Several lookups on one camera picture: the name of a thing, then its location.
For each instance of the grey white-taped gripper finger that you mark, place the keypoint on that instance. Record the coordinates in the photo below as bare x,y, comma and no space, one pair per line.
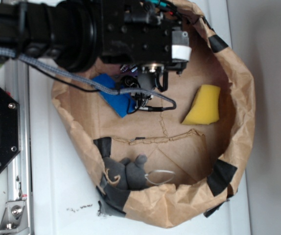
180,46

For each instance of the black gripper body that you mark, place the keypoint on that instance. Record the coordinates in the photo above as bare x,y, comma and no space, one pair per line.
138,31

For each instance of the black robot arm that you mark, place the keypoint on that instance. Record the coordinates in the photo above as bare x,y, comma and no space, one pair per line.
75,33

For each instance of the yellow sponge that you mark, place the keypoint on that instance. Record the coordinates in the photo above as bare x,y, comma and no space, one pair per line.
205,106

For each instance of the blue sponge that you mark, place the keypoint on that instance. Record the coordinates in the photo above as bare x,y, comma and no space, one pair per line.
122,104

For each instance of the brown paper bag bin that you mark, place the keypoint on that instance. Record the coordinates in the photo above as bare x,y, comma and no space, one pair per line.
193,168

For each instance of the grey plush mouse toy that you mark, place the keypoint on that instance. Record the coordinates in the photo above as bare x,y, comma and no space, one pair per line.
131,175

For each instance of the black wrist camera unit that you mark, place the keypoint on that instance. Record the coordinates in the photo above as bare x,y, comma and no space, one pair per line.
148,78

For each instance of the aluminium frame rail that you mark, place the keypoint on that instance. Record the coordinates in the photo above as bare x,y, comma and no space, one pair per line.
19,177

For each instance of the metal corner bracket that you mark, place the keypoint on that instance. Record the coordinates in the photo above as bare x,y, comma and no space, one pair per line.
15,218

